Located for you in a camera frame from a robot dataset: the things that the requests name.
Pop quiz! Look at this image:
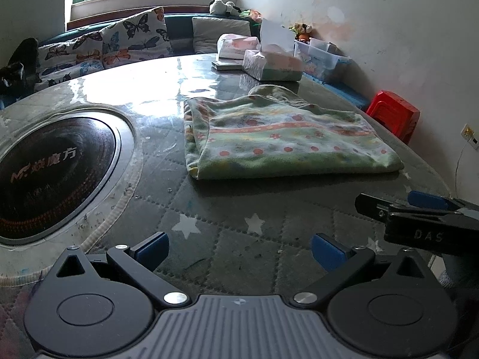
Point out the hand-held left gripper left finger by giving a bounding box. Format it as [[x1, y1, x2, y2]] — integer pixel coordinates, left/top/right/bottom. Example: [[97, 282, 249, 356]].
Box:
[[55, 232, 190, 307]]

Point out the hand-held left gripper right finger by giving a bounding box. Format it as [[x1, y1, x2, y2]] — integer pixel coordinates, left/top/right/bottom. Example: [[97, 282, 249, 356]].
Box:
[[290, 233, 438, 305]]

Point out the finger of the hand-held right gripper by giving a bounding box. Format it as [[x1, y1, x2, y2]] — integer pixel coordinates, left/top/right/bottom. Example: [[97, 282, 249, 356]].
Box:
[[355, 193, 462, 226], [408, 190, 479, 215]]

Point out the floral striped shirt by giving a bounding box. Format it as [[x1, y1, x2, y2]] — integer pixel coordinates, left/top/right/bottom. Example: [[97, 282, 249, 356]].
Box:
[[183, 95, 405, 180]]

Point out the pale green cloth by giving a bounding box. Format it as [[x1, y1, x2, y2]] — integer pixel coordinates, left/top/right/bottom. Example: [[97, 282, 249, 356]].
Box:
[[249, 84, 319, 112]]

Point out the person's right forearm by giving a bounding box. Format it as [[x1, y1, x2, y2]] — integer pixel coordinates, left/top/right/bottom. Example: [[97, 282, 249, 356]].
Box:
[[439, 254, 479, 290]]

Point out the red plastic stool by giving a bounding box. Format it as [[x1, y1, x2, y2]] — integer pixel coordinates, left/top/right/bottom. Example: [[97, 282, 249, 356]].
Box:
[[366, 90, 421, 145]]

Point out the blue seat pad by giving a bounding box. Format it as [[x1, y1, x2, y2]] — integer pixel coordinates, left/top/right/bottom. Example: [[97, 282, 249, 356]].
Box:
[[303, 70, 371, 112]]

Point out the round black induction cooktop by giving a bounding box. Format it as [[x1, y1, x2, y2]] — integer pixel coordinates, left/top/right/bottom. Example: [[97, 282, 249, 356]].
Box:
[[0, 107, 136, 248]]

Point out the clear plastic storage box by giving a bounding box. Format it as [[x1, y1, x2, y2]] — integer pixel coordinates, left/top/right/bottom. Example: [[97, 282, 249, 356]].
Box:
[[294, 37, 351, 83]]

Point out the open tissue pack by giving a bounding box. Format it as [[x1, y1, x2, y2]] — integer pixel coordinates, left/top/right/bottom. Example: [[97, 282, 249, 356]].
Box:
[[242, 19, 304, 82]]

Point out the small brown plush toy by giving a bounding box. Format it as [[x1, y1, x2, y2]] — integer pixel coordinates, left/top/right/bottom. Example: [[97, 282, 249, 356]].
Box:
[[291, 22, 315, 42]]

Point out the butterfly print cushion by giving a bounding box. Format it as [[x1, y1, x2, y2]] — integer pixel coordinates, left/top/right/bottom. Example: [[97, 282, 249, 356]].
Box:
[[37, 30, 104, 69], [34, 59, 106, 92], [102, 7, 174, 66]]

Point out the flat dark book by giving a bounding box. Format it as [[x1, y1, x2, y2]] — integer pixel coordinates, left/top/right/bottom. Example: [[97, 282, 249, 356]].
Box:
[[211, 59, 245, 72]]

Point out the pink white tissue pack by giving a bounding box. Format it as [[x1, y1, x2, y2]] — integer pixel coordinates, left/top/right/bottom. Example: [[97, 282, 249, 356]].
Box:
[[217, 34, 261, 60]]

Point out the teal sofa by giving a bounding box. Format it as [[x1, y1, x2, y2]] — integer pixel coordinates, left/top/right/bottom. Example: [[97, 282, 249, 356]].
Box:
[[37, 11, 371, 111]]

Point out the black bag on sofa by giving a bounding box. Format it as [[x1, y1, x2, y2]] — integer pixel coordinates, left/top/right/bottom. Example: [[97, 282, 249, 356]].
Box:
[[0, 37, 43, 97]]

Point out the plain grey cushion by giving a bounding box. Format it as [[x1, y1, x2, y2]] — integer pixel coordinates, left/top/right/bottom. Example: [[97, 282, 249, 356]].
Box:
[[192, 17, 251, 55]]

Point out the white plush toy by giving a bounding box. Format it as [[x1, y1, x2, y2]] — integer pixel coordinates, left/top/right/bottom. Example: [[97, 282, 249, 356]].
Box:
[[209, 0, 242, 18]]

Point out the thin wall cable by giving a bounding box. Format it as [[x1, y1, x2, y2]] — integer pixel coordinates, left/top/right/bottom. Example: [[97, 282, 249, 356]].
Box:
[[454, 138, 473, 200]]

